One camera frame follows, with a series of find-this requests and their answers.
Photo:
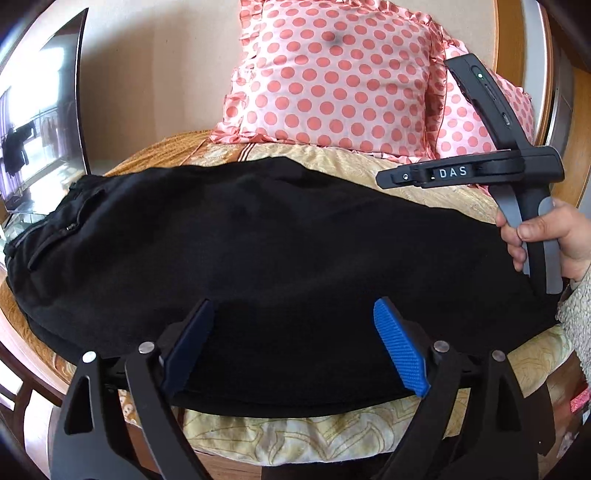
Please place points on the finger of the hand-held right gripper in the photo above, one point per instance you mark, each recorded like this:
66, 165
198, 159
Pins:
429, 174

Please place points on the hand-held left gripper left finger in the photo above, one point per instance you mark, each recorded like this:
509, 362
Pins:
190, 344

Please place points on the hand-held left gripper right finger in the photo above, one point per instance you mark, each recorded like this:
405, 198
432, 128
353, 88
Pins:
402, 353

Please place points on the black pants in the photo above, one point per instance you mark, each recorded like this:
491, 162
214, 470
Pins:
277, 258

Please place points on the person's right hand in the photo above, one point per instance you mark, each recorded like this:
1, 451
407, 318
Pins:
572, 240

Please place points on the small pink polka dot pillow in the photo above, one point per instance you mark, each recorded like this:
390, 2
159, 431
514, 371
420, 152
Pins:
466, 124

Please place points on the yellow patterned blanket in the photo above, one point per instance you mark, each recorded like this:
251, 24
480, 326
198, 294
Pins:
323, 434

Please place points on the large pink polka dot pillow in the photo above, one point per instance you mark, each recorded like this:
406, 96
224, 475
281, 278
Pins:
341, 74

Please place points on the pink glittery item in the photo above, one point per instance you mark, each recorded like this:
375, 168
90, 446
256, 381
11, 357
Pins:
581, 400

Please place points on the flat screen television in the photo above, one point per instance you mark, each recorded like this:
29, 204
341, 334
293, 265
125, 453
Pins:
39, 115

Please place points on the wooden bed frame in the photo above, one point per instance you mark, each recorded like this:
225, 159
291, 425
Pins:
526, 55

